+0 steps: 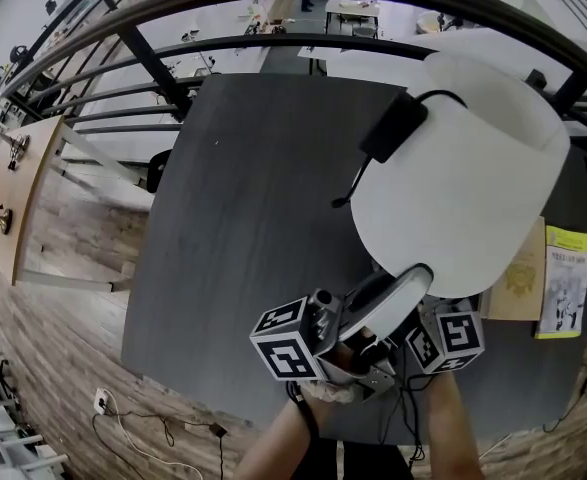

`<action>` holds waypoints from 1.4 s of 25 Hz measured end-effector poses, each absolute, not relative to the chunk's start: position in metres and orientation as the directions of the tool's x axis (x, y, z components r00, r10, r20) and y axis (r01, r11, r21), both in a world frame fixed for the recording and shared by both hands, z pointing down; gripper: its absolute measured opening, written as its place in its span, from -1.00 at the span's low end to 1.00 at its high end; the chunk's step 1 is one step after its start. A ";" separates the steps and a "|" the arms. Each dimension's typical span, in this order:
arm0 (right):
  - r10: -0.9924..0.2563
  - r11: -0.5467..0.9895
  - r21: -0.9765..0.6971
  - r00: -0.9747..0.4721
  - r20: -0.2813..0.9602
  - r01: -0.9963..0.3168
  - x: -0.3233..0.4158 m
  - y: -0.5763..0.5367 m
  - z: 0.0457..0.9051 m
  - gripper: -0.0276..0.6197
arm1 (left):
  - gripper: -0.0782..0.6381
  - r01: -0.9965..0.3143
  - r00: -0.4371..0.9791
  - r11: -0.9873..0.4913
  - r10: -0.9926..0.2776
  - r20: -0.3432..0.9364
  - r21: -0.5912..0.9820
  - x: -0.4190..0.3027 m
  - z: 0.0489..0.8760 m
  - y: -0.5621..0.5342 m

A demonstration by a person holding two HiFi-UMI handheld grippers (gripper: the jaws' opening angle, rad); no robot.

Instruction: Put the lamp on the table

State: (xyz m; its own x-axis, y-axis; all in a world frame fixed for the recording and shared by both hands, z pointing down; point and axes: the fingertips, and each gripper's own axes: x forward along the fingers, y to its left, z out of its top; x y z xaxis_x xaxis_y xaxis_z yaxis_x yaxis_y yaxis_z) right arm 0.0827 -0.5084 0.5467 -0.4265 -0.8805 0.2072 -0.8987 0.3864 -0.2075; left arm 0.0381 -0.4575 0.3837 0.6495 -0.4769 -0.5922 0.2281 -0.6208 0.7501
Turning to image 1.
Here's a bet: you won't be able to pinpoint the white metal rack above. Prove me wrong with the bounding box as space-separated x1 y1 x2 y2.
0 392 70 480

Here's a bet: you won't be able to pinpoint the black metal railing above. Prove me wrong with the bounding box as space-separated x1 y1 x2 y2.
0 0 587 229

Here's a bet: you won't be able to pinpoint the black lamp power adapter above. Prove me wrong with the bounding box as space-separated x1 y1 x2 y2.
330 89 468 210

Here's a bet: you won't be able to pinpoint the black floor cable with adapter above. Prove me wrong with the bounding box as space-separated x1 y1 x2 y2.
91 409 229 480

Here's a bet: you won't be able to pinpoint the dark grey table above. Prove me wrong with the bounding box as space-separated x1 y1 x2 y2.
120 72 587 447

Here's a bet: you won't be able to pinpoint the person's left hand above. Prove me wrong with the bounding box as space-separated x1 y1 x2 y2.
328 338 377 375

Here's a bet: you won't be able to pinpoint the person's dark trousers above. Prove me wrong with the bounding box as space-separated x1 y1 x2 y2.
316 435 416 480

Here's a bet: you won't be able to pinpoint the beige hardcover book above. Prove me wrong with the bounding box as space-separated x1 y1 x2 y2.
481 216 547 322

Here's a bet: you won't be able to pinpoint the person's right forearm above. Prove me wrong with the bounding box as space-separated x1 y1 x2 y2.
422 371 487 480

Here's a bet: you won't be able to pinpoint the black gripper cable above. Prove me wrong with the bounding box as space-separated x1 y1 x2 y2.
376 370 455 469

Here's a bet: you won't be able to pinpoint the white floor cable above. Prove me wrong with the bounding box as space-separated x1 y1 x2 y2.
103 390 205 480

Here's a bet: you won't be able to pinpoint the black chair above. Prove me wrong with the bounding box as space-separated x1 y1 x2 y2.
146 148 174 195

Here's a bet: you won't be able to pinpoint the light wooden desk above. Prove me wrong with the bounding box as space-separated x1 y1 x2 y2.
0 114 67 286

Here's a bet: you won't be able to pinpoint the yellow and white magazine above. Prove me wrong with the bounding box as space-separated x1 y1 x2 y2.
533 224 587 340

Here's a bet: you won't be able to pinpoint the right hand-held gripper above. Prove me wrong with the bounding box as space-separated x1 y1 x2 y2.
404 301 487 376

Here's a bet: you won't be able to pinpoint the person's left forearm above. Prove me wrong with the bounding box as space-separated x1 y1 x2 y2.
231 383 325 480

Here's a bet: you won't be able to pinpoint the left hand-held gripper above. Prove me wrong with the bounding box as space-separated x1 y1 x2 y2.
249 289 400 401

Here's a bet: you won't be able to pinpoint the black wristband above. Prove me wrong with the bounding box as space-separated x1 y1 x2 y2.
285 380 321 437

